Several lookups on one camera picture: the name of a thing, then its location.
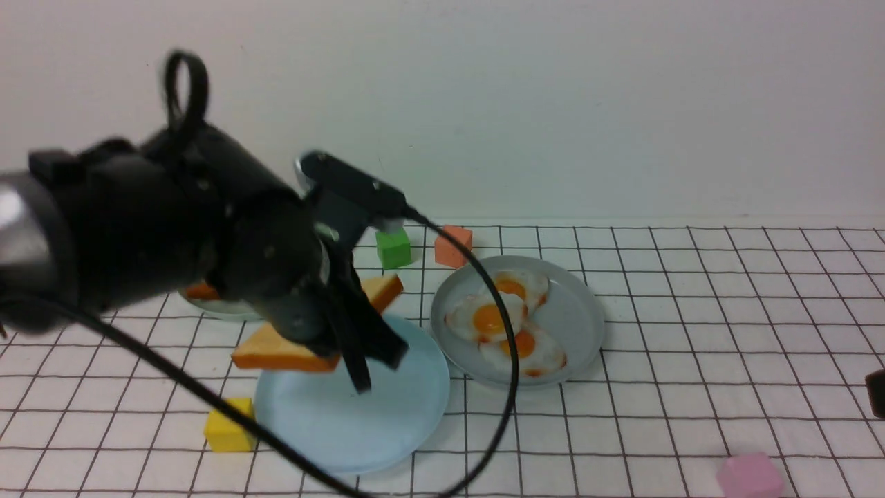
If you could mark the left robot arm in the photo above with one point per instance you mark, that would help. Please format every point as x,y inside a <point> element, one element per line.
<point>118,224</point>

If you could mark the pink cube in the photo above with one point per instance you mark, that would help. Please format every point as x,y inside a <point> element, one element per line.
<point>750,475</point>

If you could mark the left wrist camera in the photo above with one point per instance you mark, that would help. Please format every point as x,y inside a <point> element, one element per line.
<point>384,205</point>

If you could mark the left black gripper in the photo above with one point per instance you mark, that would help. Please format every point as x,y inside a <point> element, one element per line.
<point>273,253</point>

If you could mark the toast slice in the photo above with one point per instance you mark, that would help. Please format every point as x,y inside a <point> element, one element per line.
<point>202,292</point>
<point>266,350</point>

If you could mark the fried egg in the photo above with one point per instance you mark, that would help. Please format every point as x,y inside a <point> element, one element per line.
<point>476,318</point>
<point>530,286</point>
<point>538,351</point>

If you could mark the white grid tablecloth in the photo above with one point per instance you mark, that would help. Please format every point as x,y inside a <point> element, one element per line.
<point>722,340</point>

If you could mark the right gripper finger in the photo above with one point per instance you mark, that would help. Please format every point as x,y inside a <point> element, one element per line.
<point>875,387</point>

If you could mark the grey egg plate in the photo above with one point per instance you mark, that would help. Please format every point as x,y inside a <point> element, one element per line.
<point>572,315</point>

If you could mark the yellow cube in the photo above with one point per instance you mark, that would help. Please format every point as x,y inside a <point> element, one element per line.
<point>225,436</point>

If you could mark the light blue plate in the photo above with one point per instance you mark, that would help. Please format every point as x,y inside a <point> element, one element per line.
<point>324,418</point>

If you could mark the orange cube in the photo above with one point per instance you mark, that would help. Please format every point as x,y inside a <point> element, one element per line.
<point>448,255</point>

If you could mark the green cube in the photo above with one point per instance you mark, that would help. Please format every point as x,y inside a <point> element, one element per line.
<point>393,249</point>

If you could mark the grey-green bread plate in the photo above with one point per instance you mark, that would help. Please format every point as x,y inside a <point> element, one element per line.
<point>225,310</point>

